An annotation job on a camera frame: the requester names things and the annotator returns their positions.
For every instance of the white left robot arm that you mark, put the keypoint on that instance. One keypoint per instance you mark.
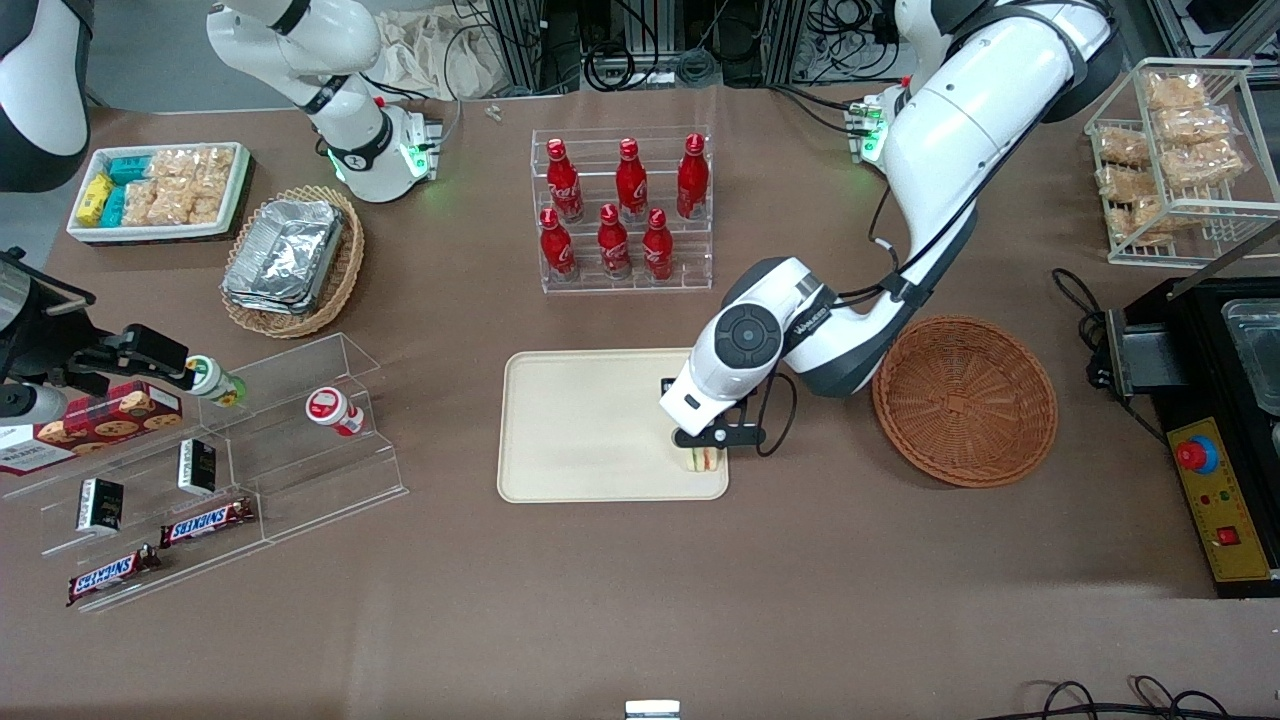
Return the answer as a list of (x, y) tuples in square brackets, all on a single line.
[(960, 130)]

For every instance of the yellow snack packet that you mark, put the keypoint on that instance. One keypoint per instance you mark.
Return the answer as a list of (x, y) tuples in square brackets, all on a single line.
[(95, 200)]

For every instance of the clear acrylic bottle rack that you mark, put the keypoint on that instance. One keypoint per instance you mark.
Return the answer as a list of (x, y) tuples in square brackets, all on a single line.
[(625, 270)]

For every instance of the stack of foil trays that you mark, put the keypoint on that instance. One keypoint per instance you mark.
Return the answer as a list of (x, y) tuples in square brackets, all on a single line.
[(285, 255)]

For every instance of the white crumpled cloth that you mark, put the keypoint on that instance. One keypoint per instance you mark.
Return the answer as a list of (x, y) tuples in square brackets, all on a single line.
[(430, 50)]

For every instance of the black sealing machine yellow panel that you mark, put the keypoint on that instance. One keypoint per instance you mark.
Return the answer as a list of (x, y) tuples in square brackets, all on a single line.
[(1210, 400)]

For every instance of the red cola bottle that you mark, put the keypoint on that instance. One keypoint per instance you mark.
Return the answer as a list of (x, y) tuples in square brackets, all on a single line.
[(556, 245), (657, 245), (630, 180), (562, 180), (692, 175), (613, 243)]

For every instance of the green cap small bottle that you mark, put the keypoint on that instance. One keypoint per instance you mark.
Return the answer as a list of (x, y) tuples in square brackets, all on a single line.
[(215, 382)]

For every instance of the red emergency stop button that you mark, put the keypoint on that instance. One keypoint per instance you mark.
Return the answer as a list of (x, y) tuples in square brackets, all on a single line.
[(1196, 455)]

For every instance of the round brown wicker basket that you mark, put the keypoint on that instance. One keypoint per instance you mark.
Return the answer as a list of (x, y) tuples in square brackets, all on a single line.
[(965, 400)]

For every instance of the small black box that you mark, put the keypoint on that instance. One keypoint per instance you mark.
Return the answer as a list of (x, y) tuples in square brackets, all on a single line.
[(197, 468), (100, 505)]

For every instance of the triangle sandwich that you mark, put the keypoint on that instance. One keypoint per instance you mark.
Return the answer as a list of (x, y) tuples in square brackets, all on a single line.
[(706, 460)]

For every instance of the cream plastic serving tray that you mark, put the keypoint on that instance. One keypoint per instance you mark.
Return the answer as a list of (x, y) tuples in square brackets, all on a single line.
[(590, 430)]

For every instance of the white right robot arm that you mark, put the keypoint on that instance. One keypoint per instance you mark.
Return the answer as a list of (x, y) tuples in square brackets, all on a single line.
[(320, 50)]

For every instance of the Snickers chocolate bar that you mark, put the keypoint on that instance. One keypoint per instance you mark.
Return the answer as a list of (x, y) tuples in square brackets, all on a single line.
[(112, 574), (208, 522)]

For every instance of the red chocolate cookie box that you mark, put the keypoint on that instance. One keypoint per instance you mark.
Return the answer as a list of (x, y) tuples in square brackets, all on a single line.
[(95, 425)]

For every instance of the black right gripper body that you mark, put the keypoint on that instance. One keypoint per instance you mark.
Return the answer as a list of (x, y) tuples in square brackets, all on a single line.
[(52, 335)]

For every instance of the brown rice cracker bag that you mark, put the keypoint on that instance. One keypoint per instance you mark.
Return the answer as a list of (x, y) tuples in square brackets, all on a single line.
[(175, 164), (1192, 126), (210, 200), (1175, 90), (215, 163), (172, 203), (1128, 183), (1203, 162), (1165, 218), (1124, 147), (140, 203)]

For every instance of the teal snack packet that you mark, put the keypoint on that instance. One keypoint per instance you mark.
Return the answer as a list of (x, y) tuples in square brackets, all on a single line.
[(128, 169), (114, 207)]

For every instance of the grey metal lever bar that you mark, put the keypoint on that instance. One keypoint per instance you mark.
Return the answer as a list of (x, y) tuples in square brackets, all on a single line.
[(1225, 262)]

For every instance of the clear acrylic step shelf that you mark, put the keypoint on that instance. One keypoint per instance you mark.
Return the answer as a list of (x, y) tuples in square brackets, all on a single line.
[(300, 480)]

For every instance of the small white object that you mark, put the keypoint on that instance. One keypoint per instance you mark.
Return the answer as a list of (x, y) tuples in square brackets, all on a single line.
[(652, 710)]

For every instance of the white plastic snack bin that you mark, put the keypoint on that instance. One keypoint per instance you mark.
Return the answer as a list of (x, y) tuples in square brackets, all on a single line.
[(160, 232)]

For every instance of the red rocker power switch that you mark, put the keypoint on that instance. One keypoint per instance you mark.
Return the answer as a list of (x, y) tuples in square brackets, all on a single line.
[(1228, 536)]

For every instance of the red cap small bottle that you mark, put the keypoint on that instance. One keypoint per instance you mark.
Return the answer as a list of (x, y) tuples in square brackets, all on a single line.
[(335, 411)]

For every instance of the metal tray in sealing machine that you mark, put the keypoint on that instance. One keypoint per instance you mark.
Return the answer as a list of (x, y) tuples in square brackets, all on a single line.
[(1258, 355)]

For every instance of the oval tan wicker basket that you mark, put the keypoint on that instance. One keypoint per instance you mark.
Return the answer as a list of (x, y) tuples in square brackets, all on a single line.
[(335, 290)]

